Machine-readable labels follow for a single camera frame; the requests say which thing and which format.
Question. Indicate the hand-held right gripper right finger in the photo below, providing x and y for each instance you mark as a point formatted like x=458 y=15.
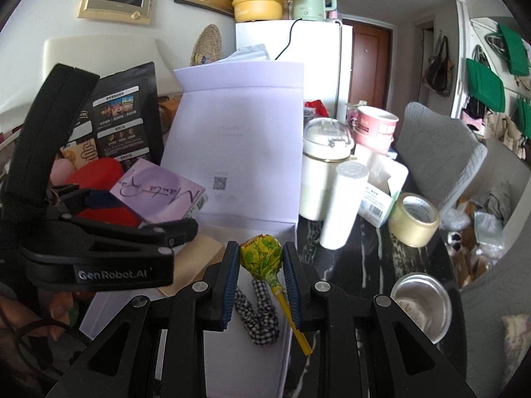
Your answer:
x=292 y=288

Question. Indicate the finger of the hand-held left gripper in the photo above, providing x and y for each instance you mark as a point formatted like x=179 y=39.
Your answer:
x=166 y=232
x=103 y=203

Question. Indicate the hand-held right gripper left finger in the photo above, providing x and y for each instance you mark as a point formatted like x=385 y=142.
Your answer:
x=230 y=284

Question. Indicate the purple box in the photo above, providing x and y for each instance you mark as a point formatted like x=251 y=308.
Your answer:
x=161 y=192

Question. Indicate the yellow lollipop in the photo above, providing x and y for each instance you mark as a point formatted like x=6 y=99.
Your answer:
x=261 y=257

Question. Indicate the gold box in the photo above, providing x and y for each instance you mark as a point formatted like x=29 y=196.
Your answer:
x=199 y=257

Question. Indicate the black white gingham scrunchie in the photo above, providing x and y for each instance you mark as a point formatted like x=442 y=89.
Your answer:
x=261 y=323

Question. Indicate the white gift box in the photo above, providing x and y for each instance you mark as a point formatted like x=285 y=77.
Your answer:
x=232 y=141

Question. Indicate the person's left hand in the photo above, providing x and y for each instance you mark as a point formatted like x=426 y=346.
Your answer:
x=60 y=304

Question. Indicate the red container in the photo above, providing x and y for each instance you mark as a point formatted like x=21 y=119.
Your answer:
x=99 y=174

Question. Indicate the black pouch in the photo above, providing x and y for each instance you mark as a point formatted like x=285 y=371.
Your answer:
x=124 y=103

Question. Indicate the cream jar clear lid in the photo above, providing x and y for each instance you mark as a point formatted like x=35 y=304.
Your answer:
x=315 y=182

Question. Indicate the cream rounded panel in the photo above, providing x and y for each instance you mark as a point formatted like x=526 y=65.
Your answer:
x=124 y=54

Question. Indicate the metal bowl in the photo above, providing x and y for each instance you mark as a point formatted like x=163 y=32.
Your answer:
x=419 y=311

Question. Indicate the clear tape roll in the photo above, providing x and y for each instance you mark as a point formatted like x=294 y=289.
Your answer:
x=410 y=229

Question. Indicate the white tissue box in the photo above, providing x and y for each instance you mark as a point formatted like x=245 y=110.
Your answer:
x=381 y=186

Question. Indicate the woven fan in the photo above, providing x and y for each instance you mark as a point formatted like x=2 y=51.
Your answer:
x=205 y=45

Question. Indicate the pink paper cups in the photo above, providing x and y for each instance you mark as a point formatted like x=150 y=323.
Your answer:
x=373 y=128

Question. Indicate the grey leaf-patterned chair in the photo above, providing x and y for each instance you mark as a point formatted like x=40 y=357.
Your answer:
x=485 y=298
x=435 y=149

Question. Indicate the pile of plastic bags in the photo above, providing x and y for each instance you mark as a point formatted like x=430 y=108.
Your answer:
x=481 y=232

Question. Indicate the printed pillow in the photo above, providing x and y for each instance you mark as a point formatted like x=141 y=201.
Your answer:
x=514 y=340

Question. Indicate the white fridge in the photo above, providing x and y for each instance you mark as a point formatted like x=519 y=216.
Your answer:
x=315 y=49

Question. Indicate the brown door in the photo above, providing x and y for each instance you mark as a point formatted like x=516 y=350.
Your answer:
x=369 y=62

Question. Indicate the yellow pot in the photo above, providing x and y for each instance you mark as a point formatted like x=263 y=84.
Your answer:
x=255 y=2

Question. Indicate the dark hanging bag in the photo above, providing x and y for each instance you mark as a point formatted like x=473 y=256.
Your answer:
x=439 y=70

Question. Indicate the cream tote bag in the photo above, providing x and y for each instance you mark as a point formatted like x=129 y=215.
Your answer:
x=504 y=130

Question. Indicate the large green tote bag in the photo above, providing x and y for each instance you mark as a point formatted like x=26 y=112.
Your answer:
x=485 y=85

